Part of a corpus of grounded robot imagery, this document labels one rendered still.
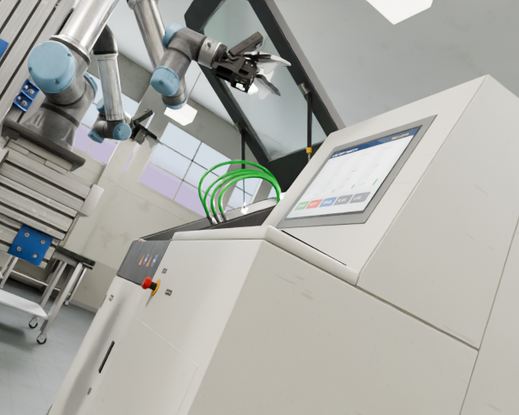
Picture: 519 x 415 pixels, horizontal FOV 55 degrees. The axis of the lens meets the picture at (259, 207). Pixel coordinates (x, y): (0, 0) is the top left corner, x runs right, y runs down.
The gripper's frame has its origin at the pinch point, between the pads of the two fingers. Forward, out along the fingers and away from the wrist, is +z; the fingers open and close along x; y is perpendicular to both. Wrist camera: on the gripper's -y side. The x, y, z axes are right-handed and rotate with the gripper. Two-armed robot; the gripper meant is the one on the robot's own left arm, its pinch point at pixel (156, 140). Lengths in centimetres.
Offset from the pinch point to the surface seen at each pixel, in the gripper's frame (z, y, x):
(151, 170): 481, -70, -623
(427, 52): 345, -321, -100
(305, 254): -67, 30, 151
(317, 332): -60, 41, 157
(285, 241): -71, 30, 148
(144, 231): 521, 44, -591
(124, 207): 469, 21, -619
